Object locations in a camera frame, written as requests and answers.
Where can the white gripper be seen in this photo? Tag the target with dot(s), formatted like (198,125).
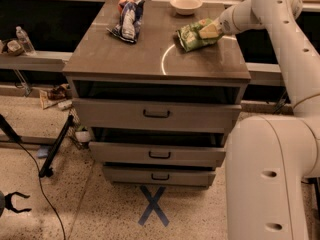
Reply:
(227,21)

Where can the green jalapeno chip bag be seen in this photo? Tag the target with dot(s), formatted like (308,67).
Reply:
(189,35)

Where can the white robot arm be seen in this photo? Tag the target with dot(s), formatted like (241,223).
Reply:
(267,156)

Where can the blue chip bag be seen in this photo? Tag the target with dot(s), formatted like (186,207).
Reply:
(128,27)

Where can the beige bowl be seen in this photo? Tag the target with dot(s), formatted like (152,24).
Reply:
(186,7)

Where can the grey drawer cabinet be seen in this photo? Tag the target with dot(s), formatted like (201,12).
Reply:
(156,69)

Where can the snack wrappers on floor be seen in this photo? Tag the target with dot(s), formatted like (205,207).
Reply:
(50,98)

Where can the small white plant pot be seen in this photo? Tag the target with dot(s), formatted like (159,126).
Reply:
(82,134)

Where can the clear plastic water bottle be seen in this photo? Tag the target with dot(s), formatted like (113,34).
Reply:
(25,41)

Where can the blue tape X mark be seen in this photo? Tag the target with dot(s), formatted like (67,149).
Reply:
(153,206)

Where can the crumpled item on ledge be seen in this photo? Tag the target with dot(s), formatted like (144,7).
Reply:
(10,47)

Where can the black tripod leg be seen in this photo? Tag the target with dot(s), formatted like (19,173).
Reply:
(46,170)

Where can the black clamp at left edge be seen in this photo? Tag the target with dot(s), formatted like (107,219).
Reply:
(6,202)

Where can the top drawer with handle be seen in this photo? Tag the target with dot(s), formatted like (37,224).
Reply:
(162,116)

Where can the drawer with handle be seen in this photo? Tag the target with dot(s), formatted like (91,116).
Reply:
(159,176)
(162,116)
(157,154)

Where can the middle drawer with handle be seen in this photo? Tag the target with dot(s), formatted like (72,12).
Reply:
(157,154)

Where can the bottom drawer with handle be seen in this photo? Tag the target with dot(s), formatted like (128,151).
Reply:
(159,176)

